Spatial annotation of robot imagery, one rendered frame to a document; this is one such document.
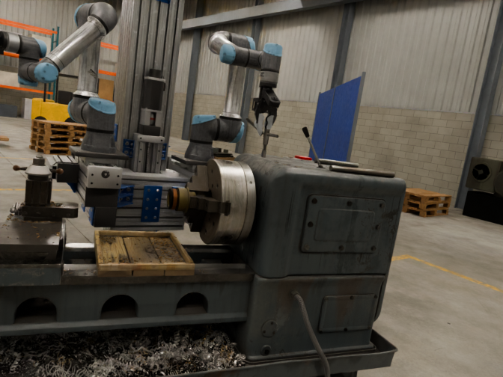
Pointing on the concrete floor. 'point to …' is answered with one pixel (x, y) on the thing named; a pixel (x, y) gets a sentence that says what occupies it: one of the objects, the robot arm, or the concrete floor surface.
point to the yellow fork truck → (52, 113)
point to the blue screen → (337, 120)
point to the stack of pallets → (61, 137)
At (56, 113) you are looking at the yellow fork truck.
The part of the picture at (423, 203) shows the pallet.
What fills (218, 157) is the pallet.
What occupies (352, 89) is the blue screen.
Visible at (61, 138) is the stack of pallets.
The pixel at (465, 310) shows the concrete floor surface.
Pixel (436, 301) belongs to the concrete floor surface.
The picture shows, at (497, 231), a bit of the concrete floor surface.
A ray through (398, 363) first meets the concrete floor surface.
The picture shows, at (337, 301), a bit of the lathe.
